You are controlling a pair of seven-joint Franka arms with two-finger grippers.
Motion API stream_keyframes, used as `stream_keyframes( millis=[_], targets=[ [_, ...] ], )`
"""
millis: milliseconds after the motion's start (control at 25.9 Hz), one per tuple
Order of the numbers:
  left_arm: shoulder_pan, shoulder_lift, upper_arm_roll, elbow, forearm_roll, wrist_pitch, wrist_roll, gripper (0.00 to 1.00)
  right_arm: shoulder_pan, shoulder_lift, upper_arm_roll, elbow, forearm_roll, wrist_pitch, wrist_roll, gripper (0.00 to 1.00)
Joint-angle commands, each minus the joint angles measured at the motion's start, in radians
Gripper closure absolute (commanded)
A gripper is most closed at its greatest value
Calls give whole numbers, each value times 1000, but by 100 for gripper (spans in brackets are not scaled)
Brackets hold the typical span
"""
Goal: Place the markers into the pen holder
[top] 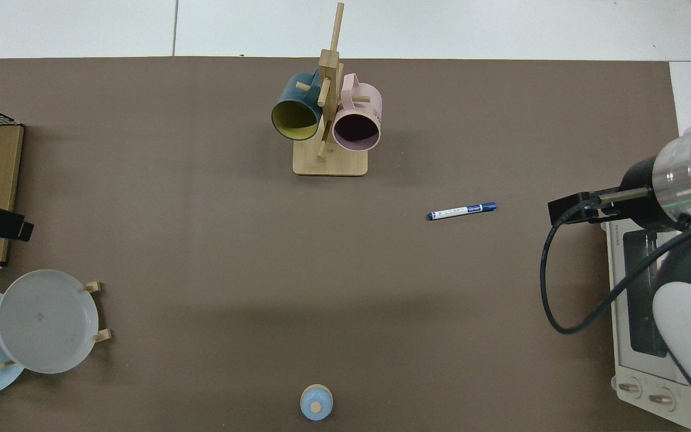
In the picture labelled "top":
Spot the wooden plate rack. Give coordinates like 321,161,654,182
0,280,113,368

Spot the grey plate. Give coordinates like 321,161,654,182
0,269,100,375

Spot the brown table cloth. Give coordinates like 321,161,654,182
0,57,689,432

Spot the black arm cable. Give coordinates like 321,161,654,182
539,188,691,335

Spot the teal mug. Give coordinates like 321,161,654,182
271,70,325,142

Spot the blue and white marker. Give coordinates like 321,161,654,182
426,202,498,222

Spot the pale toaster oven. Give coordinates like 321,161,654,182
599,216,691,431

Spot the wooden cup stand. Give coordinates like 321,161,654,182
292,2,369,178

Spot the pink mug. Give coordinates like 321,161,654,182
331,73,384,152

